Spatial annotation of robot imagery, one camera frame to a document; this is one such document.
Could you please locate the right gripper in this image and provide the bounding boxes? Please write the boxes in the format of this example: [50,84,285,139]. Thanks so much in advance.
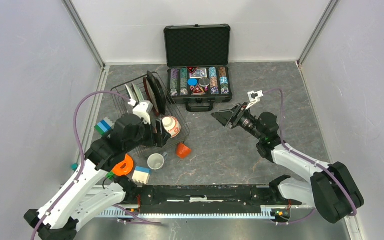
[211,102,265,141]

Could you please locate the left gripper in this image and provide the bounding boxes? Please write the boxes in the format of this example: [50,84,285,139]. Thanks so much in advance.
[125,117,172,152]

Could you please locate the tan ceramic bowl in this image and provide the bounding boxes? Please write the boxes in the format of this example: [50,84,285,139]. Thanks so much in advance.
[162,116,182,138]

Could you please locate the red rim beige plate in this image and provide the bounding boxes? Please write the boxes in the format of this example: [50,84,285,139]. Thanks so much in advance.
[142,76,161,117]

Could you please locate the mint green flower plate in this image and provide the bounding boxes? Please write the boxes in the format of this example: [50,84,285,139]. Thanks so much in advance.
[131,83,146,102]

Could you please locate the white plate teal rim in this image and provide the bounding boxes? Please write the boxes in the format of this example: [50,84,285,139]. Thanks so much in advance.
[124,84,138,103]

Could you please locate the dark brown bottom plate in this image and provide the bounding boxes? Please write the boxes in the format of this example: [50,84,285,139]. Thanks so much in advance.
[146,71,167,115]

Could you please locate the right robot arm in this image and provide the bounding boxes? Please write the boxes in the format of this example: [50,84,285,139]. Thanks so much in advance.
[211,103,365,224]

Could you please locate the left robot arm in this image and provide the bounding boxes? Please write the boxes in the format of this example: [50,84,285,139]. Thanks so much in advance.
[24,113,171,240]

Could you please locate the orange small cup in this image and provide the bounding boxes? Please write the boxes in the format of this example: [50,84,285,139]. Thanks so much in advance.
[175,142,192,159]

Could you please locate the white mug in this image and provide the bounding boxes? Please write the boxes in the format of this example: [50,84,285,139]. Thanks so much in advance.
[147,152,168,170]

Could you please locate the silver round dealer button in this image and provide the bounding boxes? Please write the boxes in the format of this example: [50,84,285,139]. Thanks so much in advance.
[198,77,211,87]

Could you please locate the blue white toy block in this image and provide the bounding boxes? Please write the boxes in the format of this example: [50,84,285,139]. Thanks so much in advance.
[131,166,151,185]

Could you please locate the blue round chip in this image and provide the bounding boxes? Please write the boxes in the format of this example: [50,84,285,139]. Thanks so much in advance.
[187,78,198,87]

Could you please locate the orange tape dispenser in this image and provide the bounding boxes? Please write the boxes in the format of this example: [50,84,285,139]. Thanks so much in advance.
[111,154,135,177]

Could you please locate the blue green stacked blocks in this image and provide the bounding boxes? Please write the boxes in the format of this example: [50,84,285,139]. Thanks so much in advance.
[94,117,115,136]

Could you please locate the green dice block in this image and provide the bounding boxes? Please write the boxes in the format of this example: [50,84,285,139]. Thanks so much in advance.
[106,171,115,180]

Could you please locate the black poker chip case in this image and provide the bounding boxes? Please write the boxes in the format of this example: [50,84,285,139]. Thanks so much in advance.
[163,24,233,112]

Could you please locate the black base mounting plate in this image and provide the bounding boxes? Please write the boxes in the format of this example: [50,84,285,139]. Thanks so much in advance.
[117,184,302,214]

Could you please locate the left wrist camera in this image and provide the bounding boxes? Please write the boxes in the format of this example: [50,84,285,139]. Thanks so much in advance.
[128,99,153,125]

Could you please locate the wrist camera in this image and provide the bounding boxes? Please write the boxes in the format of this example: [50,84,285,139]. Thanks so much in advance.
[128,99,153,125]
[245,90,264,110]

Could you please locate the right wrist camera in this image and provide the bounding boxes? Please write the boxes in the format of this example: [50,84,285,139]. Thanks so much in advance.
[245,90,264,110]

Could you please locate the black wire dish rack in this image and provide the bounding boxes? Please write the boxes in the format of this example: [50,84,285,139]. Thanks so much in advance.
[111,71,190,157]

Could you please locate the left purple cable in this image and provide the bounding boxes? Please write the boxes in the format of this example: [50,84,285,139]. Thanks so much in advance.
[29,90,162,240]

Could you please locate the purple cable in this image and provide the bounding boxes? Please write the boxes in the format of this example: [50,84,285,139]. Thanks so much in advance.
[29,90,162,240]
[261,88,359,226]

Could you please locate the white cable duct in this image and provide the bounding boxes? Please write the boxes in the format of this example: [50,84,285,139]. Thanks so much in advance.
[97,207,276,220]

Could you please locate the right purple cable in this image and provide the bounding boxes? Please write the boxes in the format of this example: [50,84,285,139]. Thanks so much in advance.
[261,88,359,226]

